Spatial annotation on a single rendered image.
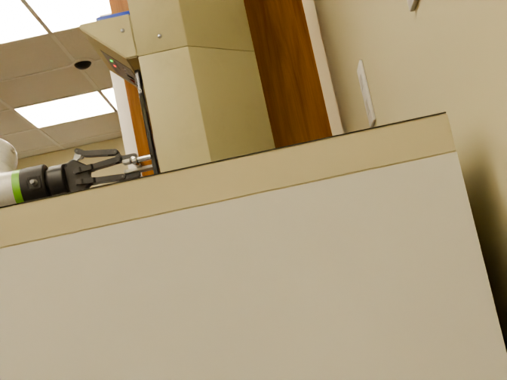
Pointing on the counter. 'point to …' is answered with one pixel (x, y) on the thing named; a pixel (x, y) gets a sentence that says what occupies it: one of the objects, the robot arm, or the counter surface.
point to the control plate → (120, 68)
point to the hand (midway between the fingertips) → (139, 164)
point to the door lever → (139, 160)
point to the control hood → (114, 41)
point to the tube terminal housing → (200, 81)
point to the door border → (148, 118)
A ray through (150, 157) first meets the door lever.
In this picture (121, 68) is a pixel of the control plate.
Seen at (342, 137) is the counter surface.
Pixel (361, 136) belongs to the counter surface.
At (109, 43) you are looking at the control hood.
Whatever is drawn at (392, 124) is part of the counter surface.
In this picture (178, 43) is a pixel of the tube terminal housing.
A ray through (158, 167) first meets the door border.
